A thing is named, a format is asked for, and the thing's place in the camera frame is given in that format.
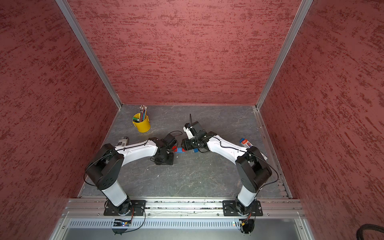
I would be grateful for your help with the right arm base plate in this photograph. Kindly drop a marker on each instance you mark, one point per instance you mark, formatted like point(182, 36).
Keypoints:
point(231, 207)

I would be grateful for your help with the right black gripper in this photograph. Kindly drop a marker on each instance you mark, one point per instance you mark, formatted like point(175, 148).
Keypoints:
point(187, 146)

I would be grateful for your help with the coloured pencils in cup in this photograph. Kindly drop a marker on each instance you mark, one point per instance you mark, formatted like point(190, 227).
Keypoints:
point(143, 112)

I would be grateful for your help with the aluminium front rail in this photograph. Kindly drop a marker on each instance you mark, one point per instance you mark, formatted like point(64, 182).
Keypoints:
point(183, 208)

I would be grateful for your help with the perforated cable duct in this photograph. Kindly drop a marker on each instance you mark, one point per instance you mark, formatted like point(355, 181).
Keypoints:
point(195, 224)

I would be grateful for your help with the light blue long lego brick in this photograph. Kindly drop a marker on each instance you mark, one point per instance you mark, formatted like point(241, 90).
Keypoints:
point(179, 150)

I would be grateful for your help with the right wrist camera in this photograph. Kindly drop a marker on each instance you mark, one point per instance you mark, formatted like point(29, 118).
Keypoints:
point(194, 130)

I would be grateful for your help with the yellow pencil cup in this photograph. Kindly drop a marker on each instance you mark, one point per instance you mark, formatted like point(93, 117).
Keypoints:
point(143, 126)

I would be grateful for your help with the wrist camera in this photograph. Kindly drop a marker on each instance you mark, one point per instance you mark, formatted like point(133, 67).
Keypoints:
point(194, 130)
point(169, 141)

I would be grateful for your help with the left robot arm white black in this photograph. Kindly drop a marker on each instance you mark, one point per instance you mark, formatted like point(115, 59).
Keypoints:
point(105, 168)

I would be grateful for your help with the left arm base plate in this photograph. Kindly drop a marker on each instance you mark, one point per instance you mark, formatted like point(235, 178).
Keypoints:
point(138, 207)

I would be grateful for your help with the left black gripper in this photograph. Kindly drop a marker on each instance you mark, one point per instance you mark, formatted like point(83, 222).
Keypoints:
point(170, 161)

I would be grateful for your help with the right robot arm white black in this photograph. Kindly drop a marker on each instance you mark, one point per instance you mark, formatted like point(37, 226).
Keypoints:
point(251, 165)

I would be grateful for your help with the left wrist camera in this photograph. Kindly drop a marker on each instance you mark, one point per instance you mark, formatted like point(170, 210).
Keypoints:
point(169, 141)

